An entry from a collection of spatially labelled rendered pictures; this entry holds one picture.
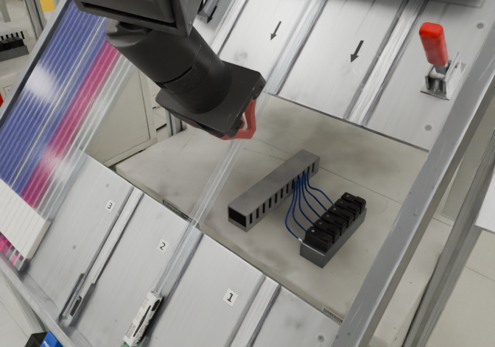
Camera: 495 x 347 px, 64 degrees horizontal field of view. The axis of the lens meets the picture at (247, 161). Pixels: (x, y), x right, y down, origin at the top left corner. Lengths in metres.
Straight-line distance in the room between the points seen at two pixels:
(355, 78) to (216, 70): 0.16
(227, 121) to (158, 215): 0.20
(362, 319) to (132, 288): 0.28
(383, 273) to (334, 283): 0.35
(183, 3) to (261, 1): 0.29
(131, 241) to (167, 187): 0.39
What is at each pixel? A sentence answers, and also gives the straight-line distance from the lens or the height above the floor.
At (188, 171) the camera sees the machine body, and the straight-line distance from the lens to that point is 0.95.
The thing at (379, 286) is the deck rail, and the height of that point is 0.90.
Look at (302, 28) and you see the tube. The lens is 0.48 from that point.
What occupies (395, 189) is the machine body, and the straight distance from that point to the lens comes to 0.94.
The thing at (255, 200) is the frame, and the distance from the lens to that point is 0.79.
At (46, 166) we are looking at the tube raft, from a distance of 0.67.
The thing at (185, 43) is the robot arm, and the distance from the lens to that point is 0.32.
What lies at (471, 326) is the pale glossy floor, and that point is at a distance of 1.57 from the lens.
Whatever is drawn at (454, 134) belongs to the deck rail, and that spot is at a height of 1.00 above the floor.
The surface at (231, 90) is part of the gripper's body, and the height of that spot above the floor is 1.02.
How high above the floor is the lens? 1.18
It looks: 35 degrees down
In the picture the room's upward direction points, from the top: straight up
